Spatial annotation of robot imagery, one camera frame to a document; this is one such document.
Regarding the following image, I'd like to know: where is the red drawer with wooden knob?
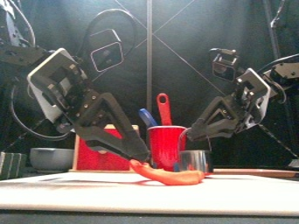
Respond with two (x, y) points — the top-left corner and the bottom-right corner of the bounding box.
(76, 128), (136, 172)

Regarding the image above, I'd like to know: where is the round steel dough cutter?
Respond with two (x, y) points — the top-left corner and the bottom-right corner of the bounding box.
(177, 127), (215, 174)

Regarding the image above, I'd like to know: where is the grey bowl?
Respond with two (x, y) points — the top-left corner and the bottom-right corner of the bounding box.
(29, 147), (76, 173)

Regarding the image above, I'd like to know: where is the wooden box with slot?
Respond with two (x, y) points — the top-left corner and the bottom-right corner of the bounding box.
(69, 123), (140, 173)

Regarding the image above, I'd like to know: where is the red plastic cup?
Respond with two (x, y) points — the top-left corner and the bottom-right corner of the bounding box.
(145, 125), (188, 172)

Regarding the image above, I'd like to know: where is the wooden board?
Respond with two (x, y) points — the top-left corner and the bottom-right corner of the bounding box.
(211, 168), (299, 179)

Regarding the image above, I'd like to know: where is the white cutting mat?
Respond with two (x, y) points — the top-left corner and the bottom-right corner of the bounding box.
(0, 171), (299, 217)

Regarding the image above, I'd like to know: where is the green striped block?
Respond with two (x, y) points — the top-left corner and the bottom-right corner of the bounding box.
(0, 151), (28, 180)

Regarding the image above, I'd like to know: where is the blue utensil handle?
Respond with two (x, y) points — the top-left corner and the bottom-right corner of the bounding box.
(137, 108), (159, 129)

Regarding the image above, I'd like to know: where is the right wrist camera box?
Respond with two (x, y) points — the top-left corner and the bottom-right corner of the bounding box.
(209, 47), (242, 82)

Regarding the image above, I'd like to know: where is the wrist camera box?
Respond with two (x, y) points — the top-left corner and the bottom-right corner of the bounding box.
(88, 28), (127, 74)
(209, 47), (242, 82)

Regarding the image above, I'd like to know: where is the red utensil handle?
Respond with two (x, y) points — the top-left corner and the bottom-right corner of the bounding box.
(155, 93), (173, 127)

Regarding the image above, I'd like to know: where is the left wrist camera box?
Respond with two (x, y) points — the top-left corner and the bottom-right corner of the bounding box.
(88, 28), (127, 74)

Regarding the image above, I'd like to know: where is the black looped cable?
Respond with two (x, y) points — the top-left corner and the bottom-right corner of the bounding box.
(8, 83), (76, 142)
(79, 8), (137, 60)

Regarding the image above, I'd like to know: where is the grey vertical frame pole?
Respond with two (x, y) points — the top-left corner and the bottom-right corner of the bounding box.
(145, 0), (155, 113)

